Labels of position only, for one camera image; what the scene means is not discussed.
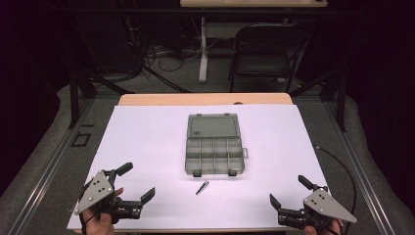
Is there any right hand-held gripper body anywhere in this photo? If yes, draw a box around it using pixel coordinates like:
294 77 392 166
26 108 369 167
278 185 358 230

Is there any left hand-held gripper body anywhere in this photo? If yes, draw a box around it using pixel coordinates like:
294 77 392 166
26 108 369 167
73 168 142 225

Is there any small dark screw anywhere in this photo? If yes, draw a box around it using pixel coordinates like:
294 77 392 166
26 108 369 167
195 180 210 197

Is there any clear grey compartment box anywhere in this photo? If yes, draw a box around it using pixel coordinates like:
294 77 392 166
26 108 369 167
184 113 250 178

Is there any person's right hand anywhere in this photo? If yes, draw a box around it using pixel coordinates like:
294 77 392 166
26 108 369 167
303 218 345 235

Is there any person's left hand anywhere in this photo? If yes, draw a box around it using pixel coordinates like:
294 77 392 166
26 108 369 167
80 187 125 235

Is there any white board mat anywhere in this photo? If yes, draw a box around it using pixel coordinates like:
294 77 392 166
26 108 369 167
66 104 329 231

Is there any black metal stand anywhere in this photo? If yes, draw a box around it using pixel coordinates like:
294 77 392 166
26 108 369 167
288 63 347 133
67 19 135 130

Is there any wooden table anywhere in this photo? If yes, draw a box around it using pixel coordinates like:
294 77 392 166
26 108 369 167
117 92 294 107

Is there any black curtain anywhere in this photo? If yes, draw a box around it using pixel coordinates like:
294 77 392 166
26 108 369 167
0 0 71 199
346 0 415 209

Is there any black folding chair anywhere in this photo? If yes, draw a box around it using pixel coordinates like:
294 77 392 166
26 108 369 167
228 23 311 94

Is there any white desk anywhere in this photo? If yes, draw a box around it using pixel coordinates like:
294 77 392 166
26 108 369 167
179 0 329 84

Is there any black metal crossbar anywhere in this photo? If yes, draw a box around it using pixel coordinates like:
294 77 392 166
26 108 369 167
55 7 371 18

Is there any metal floor rail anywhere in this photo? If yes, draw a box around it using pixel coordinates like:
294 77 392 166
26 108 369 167
6 97 96 235
321 97 397 235

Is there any bundle of cables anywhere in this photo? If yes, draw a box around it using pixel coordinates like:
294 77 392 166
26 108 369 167
123 13 205 74

